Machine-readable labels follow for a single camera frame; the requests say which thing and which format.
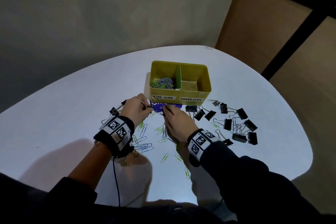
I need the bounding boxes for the yellow divided tin box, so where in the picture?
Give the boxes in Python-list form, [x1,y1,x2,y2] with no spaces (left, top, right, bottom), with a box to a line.
[149,60,212,106]

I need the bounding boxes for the person's left forearm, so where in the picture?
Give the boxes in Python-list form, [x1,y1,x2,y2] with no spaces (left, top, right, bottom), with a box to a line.
[67,141,113,192]

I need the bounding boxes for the person's right forearm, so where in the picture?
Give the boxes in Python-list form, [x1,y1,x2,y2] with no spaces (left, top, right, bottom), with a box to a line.
[199,141,315,224]

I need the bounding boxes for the blue chair with black frame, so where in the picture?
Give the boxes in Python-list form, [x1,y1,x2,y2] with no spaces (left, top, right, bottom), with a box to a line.
[240,0,336,82]

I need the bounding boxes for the person's left hand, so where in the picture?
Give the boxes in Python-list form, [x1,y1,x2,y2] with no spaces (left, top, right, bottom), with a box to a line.
[119,93,154,129]

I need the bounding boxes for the black right wrist camera band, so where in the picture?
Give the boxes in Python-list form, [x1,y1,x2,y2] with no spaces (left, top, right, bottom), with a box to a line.
[187,128,221,168]

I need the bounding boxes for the pile of coloured paper clips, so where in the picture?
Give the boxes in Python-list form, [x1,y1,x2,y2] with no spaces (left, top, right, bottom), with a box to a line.
[120,110,246,181]
[151,77,176,90]

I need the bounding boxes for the wooden partition panel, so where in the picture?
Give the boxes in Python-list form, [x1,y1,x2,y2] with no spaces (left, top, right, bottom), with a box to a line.
[215,0,313,75]
[269,16,336,215]

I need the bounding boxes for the person's right hand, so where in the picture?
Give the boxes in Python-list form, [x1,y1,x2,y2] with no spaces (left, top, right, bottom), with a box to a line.
[162,104,200,143]

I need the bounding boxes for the black camera cable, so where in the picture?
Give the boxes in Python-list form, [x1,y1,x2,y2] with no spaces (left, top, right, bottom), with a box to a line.
[112,157,121,208]

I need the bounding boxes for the black wrist camera band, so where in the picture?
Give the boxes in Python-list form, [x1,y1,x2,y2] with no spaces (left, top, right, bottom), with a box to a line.
[187,128,221,168]
[93,115,135,159]

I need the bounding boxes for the group of black binder clips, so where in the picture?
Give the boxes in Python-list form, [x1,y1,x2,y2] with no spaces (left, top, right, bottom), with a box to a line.
[101,99,259,147]

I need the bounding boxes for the black left wrist camera band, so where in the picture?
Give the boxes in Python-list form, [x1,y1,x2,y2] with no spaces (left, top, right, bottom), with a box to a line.
[93,115,135,159]

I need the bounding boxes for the purple round sticker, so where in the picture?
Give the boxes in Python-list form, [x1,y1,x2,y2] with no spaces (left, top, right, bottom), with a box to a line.
[149,100,183,113]

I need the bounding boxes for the person's black sweater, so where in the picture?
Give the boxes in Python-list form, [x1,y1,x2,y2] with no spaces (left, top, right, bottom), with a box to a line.
[0,153,336,224]

